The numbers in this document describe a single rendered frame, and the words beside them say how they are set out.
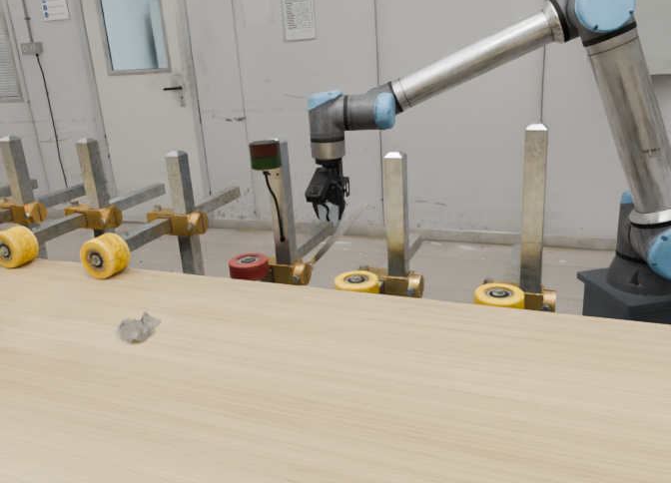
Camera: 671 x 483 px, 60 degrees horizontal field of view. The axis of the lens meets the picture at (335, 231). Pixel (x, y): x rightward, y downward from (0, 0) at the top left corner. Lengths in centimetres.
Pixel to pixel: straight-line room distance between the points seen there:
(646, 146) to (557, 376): 85
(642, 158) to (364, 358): 94
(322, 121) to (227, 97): 287
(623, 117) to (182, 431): 118
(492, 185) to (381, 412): 319
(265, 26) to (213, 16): 40
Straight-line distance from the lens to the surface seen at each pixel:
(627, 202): 177
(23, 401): 88
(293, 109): 410
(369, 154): 395
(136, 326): 97
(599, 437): 71
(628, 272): 181
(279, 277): 126
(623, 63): 150
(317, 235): 146
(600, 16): 147
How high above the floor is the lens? 131
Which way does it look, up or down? 18 degrees down
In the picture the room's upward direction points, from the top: 4 degrees counter-clockwise
